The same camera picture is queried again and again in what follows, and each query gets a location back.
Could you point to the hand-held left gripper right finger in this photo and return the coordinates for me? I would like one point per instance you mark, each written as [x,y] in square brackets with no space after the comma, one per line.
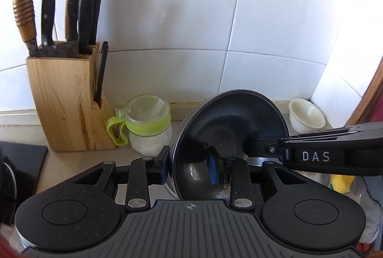
[213,169]

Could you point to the black frying pan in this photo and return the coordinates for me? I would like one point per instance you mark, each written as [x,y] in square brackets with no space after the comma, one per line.
[227,117]

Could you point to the yellow green sponge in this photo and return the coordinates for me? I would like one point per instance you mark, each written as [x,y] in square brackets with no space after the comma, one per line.
[339,183]

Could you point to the green lid glass jar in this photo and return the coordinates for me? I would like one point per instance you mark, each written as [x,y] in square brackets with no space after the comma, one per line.
[146,123]

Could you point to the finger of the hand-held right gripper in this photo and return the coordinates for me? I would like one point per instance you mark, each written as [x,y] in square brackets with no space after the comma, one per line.
[263,149]

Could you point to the wooden window frame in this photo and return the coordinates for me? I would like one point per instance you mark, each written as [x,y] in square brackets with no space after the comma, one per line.
[369,96]

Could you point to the small white bowl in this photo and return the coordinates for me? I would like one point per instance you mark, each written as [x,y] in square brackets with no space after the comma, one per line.
[317,130]
[306,114]

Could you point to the red cloth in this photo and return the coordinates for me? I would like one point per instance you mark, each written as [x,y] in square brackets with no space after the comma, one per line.
[366,248]

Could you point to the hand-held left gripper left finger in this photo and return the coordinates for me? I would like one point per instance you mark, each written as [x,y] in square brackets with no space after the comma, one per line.
[163,175]

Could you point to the grey knit cloth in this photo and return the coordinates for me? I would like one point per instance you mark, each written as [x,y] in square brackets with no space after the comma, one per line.
[366,204]

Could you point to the wooden knife block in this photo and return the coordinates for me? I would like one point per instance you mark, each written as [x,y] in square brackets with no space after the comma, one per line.
[68,99]

